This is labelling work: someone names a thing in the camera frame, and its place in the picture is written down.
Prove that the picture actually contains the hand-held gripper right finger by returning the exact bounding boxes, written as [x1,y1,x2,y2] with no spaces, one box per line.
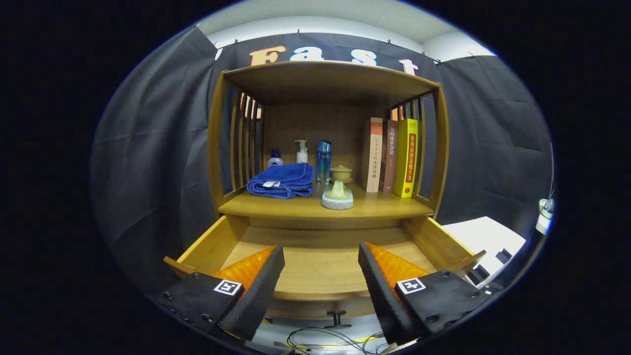
[358,242,493,346]

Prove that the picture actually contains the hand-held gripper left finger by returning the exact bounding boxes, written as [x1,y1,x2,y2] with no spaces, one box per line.
[158,245,285,342]

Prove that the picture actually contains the wooden drawer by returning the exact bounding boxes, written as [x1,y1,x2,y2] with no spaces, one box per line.
[164,215,486,330]

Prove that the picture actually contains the pale green scrub brush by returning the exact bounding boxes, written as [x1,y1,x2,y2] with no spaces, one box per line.
[321,178,354,210]

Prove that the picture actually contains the wooden cabinet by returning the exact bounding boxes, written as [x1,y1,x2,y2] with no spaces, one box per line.
[207,61,450,230]

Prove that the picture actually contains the blue folded towel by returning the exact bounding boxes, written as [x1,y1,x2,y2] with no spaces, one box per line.
[246,163,315,199]

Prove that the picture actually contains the brown book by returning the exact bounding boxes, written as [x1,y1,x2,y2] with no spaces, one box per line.
[380,120,399,193]

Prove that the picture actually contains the orange and white book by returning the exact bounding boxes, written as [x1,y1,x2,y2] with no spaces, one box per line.
[366,117,384,193]

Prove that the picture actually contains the yellow book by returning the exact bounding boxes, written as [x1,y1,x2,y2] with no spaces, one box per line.
[393,118,419,198]

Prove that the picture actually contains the clear blue glass bottle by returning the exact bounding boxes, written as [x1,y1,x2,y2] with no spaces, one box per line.
[316,141,332,185]

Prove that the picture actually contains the black floor cable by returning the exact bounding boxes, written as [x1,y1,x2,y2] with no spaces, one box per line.
[286,327,395,355]

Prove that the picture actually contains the white wall device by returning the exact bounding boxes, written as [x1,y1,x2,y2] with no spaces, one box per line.
[536,198,556,235]

